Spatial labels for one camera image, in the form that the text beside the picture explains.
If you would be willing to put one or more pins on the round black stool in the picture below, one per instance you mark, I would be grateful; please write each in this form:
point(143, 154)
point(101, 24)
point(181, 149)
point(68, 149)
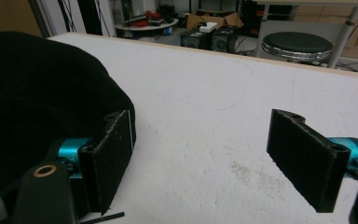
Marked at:
point(297, 46)

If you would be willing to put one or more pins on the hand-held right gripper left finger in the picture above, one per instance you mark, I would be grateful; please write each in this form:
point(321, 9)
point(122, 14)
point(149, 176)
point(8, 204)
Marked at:
point(107, 161)

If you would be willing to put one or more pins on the black equipment case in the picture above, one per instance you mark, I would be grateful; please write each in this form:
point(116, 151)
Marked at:
point(227, 39)
point(195, 39)

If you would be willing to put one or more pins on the cardboard box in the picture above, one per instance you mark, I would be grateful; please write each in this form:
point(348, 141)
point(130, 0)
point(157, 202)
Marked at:
point(214, 18)

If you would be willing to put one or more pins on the black cloth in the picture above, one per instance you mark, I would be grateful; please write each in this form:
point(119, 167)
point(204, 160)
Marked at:
point(40, 102)

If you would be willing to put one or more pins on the round white table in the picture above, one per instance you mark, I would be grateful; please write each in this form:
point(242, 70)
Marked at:
point(147, 27)

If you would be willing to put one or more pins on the small black strip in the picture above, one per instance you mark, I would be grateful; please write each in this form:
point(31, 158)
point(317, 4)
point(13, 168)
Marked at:
point(104, 218)

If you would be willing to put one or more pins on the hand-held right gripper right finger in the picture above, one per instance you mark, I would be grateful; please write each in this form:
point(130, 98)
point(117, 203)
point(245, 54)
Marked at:
point(307, 158)

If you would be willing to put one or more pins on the white box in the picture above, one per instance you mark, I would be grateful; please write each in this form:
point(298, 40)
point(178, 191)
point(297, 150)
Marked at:
point(208, 27)

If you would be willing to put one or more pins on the white metal table leg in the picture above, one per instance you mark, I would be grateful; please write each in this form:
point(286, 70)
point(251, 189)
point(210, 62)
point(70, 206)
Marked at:
point(343, 35)

